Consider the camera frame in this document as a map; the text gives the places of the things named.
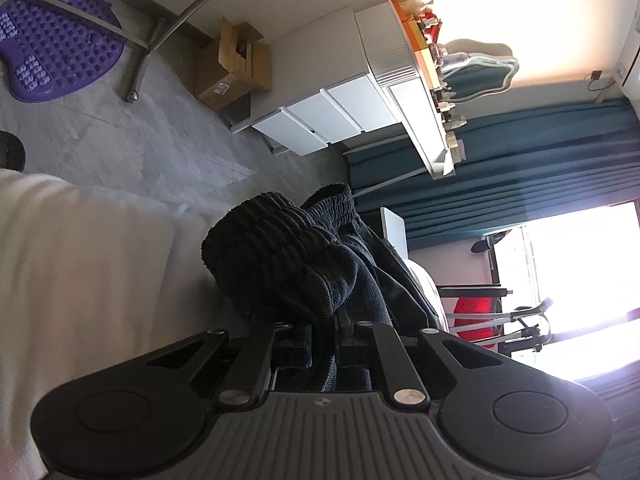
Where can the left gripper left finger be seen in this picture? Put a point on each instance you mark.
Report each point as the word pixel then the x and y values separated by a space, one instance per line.
pixel 261 356

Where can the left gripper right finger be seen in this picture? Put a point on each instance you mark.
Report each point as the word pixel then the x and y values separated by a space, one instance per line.
pixel 377 348

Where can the black quilted jacket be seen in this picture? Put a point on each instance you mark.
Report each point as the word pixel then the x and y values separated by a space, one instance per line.
pixel 302 264

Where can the pastel bed sheet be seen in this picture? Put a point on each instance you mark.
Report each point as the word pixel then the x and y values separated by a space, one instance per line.
pixel 90 277

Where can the left teal curtain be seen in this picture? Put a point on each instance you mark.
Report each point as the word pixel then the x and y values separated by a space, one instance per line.
pixel 519 167

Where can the teal curtain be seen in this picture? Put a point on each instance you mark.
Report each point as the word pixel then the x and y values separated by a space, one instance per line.
pixel 620 391
pixel 519 167

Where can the window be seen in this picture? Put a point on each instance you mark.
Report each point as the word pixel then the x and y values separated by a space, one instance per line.
pixel 587 264

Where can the right teal curtain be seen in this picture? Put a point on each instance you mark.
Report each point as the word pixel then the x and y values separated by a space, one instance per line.
pixel 620 391

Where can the white dresser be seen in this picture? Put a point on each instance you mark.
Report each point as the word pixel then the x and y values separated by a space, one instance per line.
pixel 347 74

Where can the cardboard box on floor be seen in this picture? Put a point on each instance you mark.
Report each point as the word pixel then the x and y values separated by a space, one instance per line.
pixel 235 64

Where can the orange tray with cosmetics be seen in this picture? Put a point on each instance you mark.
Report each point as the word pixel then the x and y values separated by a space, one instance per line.
pixel 422 26

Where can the purple massage mat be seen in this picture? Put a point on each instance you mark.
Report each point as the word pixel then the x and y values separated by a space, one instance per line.
pixel 49 54

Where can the white air conditioner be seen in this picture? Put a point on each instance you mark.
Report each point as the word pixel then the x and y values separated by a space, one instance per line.
pixel 626 72

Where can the wavy frame vanity mirror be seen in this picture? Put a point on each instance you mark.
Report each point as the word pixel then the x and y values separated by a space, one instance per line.
pixel 472 69

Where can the metal chair leg frame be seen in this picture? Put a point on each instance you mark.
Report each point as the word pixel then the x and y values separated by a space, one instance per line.
pixel 146 27

